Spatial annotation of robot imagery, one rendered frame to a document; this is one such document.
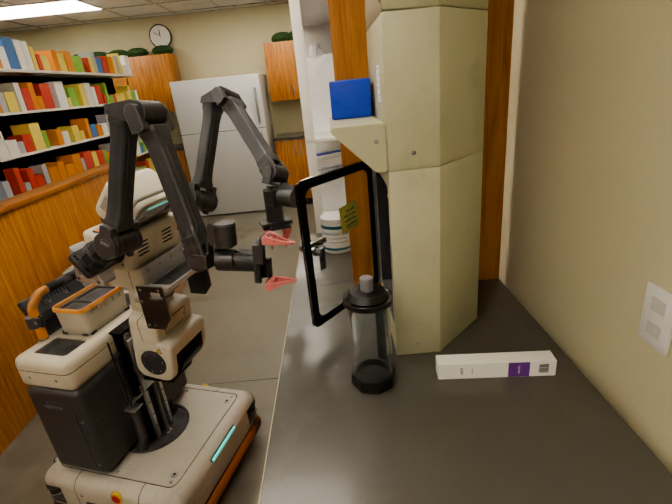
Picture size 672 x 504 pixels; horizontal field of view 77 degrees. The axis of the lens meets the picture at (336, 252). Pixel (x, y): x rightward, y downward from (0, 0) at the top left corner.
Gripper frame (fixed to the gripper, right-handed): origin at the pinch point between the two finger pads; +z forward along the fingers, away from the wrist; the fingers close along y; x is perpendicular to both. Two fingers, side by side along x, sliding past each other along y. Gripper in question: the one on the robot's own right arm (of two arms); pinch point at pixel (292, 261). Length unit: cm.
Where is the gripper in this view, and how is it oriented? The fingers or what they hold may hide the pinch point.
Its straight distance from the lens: 105.3
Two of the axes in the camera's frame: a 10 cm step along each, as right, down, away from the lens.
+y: -0.2, -9.6, -2.8
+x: 1.6, -2.8, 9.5
